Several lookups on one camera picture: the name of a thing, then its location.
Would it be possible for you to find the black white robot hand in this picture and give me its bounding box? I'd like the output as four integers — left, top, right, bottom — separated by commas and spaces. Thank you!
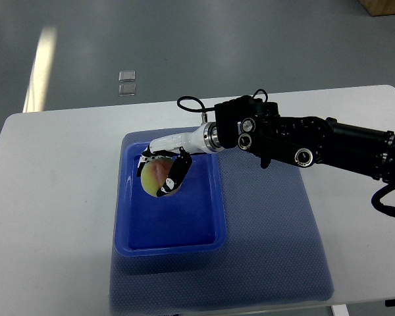
137, 123, 212, 198

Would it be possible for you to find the yellow red peach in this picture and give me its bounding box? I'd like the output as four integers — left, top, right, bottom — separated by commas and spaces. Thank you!
140, 157, 174, 198

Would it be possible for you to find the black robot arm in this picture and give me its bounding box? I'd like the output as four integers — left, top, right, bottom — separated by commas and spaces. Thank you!
205, 95, 395, 218

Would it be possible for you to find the lower silver floor plate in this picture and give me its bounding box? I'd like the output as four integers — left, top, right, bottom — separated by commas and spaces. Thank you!
118, 83, 136, 96

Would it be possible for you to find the silver floor plate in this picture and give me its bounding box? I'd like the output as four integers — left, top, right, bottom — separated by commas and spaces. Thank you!
118, 83, 136, 96
118, 70, 136, 82

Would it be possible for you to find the upper silver floor plate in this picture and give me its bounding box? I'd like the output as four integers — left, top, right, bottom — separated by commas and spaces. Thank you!
118, 70, 136, 82

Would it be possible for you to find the blue plastic tray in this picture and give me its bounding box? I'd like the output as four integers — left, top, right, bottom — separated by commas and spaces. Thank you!
114, 138, 227, 257

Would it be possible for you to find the blue textured mat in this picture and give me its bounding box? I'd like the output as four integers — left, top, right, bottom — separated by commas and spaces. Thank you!
108, 122, 335, 313

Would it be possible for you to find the wooden box corner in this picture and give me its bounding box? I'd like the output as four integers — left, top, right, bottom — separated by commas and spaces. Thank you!
359, 0, 395, 16

